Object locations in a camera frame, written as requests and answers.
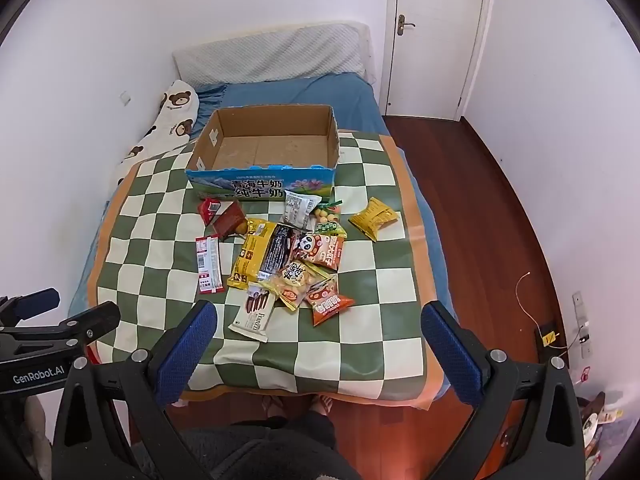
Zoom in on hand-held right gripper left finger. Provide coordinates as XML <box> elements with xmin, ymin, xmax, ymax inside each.
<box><xmin>52</xmin><ymin>300</ymin><xmax>219</xmax><ymax>480</ymax></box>

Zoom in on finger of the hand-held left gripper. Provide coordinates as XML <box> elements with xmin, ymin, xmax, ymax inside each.
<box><xmin>0</xmin><ymin>301</ymin><xmax>122</xmax><ymax>360</ymax></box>
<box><xmin>0</xmin><ymin>287</ymin><xmax>61</xmax><ymax>332</ymax></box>

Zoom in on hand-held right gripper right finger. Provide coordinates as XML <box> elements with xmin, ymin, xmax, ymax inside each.
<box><xmin>421</xmin><ymin>301</ymin><xmax>586</xmax><ymax>480</ymax></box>

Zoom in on panda print orange snack packet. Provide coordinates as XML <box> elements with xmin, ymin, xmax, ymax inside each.
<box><xmin>292</xmin><ymin>230</ymin><xmax>346</xmax><ymax>272</ymax></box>

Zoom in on cardboard box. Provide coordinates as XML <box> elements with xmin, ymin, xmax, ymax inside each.
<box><xmin>185</xmin><ymin>105</ymin><xmax>341</xmax><ymax>202</ymax></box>

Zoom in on white chocolate wafer packet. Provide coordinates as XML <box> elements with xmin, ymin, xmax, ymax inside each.
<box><xmin>228</xmin><ymin>284</ymin><xmax>277</xmax><ymax>344</ymax></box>

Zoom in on long red white packet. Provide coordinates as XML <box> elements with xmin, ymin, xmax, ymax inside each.
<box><xmin>194</xmin><ymin>235</ymin><xmax>225</xmax><ymax>294</ymax></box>

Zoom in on green white checkered blanket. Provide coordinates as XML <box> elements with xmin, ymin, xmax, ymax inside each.
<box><xmin>87</xmin><ymin>129</ymin><xmax>434</xmax><ymax>411</ymax></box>

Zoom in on person's left foot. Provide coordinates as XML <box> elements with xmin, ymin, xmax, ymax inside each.
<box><xmin>259</xmin><ymin>394</ymin><xmax>287</xmax><ymax>429</ymax></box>

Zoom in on person's foot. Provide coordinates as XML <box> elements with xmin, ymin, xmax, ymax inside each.
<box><xmin>259</xmin><ymin>394</ymin><xmax>287</xmax><ymax>429</ymax></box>
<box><xmin>307</xmin><ymin>393</ymin><xmax>335</xmax><ymax>419</ymax></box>

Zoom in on large yellow brown snack packet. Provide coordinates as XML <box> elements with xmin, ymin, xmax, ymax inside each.
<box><xmin>227</xmin><ymin>219</ymin><xmax>277</xmax><ymax>292</ymax></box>

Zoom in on yellow clear chip packet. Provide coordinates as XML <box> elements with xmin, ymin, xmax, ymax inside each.
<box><xmin>260</xmin><ymin>259</ymin><xmax>332</xmax><ymax>312</ymax></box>

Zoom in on person's dark trousers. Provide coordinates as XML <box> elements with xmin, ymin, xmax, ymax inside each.
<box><xmin>134</xmin><ymin>410</ymin><xmax>362</xmax><ymax>480</ymax></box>

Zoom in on black stick snack packet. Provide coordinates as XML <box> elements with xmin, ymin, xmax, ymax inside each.
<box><xmin>257</xmin><ymin>224</ymin><xmax>292</xmax><ymax>282</ymax></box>

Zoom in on dark brown snack packet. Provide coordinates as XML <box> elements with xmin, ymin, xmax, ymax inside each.
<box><xmin>214</xmin><ymin>201</ymin><xmax>247</xmax><ymax>239</ymax></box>

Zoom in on person's right foot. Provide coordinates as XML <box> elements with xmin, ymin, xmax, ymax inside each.
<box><xmin>307</xmin><ymin>393</ymin><xmax>335</xmax><ymax>419</ymax></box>

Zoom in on small red snack packet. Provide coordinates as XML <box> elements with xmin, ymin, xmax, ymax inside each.
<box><xmin>198</xmin><ymin>198</ymin><xmax>222</xmax><ymax>226</ymax></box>

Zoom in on small packaged items pile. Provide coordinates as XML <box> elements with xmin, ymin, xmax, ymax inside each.
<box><xmin>575</xmin><ymin>390</ymin><xmax>626</xmax><ymax>467</ymax></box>

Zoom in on green candy bag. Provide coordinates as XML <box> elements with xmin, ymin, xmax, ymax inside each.
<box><xmin>312</xmin><ymin>200</ymin><xmax>349</xmax><ymax>239</ymax></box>

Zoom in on white label clear packet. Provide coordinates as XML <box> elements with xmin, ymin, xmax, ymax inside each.
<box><xmin>284</xmin><ymin>190</ymin><xmax>321</xmax><ymax>231</ymax></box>

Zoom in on bear print pillow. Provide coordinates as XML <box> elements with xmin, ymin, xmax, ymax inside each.
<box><xmin>107</xmin><ymin>80</ymin><xmax>201</xmax><ymax>201</ymax></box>

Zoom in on blue bed sheet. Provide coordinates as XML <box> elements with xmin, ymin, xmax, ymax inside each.
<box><xmin>67</xmin><ymin>72</ymin><xmax>454</xmax><ymax>401</ymax></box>

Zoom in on white door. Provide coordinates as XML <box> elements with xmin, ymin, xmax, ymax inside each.
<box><xmin>387</xmin><ymin>0</ymin><xmax>497</xmax><ymax>122</ymax></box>

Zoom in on grey quilted pillow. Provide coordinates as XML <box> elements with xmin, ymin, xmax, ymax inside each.
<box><xmin>172</xmin><ymin>21</ymin><xmax>371</xmax><ymax>89</ymax></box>

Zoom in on thin loose cable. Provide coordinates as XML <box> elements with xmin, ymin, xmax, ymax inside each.
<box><xmin>514</xmin><ymin>272</ymin><xmax>552</xmax><ymax>332</ymax></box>

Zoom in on metal wall socket plate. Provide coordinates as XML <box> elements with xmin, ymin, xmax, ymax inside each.
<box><xmin>572</xmin><ymin>290</ymin><xmax>594</xmax><ymax>359</ymax></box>

